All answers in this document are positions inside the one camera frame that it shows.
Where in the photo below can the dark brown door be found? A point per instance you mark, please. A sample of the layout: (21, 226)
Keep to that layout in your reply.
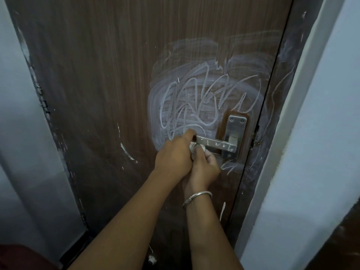
(337, 244)

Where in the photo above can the person's right forearm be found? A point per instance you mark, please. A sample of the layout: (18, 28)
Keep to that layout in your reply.
(211, 239)

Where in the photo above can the dark red plastic chair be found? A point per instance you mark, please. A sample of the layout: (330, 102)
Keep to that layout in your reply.
(22, 258)

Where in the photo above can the person's right hand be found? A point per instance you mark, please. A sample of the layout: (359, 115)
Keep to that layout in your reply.
(204, 171)

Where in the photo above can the person's left hand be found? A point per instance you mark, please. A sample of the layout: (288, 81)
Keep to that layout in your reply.
(173, 160)

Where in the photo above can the small white cloth wad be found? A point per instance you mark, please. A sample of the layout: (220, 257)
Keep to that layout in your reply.
(193, 147)

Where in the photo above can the person's left forearm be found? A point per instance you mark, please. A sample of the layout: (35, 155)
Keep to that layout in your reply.
(121, 230)

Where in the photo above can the silver bangle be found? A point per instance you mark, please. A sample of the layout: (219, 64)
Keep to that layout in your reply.
(197, 195)

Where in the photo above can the brown wooden door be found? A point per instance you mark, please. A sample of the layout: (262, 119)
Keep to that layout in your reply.
(98, 67)

